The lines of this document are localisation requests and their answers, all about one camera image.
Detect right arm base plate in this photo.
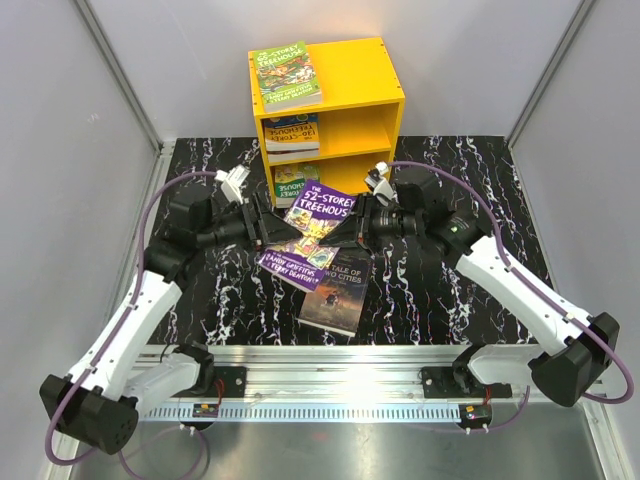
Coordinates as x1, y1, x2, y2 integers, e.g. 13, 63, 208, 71
422, 365, 534, 434

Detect purple 52-storey treehouse book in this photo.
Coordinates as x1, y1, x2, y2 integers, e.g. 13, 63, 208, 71
258, 180, 356, 293

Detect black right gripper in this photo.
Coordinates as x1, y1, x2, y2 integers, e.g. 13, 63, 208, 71
320, 192, 423, 257

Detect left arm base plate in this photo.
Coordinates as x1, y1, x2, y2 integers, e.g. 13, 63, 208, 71
159, 365, 249, 431

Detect yellow wooden shelf cabinet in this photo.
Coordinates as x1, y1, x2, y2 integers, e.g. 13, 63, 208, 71
247, 37, 407, 209

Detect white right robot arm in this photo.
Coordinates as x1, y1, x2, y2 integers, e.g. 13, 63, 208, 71
321, 163, 620, 407

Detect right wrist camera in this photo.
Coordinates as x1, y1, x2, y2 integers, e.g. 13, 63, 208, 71
365, 162, 395, 207

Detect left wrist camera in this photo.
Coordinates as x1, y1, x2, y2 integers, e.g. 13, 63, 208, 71
214, 165, 250, 204

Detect green treehouse book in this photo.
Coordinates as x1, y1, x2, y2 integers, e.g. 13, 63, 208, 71
274, 162, 320, 208

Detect yellow 130-storey treehouse book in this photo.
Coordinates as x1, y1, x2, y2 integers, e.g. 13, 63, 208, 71
262, 113, 320, 152

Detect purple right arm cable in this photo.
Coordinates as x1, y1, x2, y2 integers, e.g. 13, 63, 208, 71
387, 160, 631, 434

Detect dark Tale of Two Cities book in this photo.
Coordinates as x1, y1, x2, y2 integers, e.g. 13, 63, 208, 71
298, 253, 373, 337

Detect lime 65-storey treehouse book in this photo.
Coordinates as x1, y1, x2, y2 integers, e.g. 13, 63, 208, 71
250, 41, 323, 113

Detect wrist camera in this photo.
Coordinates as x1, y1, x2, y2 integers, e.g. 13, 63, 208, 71
214, 165, 250, 204
365, 162, 395, 207

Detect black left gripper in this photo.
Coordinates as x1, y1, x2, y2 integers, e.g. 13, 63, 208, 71
197, 192, 303, 253

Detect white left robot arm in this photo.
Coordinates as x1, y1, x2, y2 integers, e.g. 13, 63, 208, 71
39, 185, 301, 464

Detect white slotted cable duct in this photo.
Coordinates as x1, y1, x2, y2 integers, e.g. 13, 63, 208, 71
143, 401, 460, 423

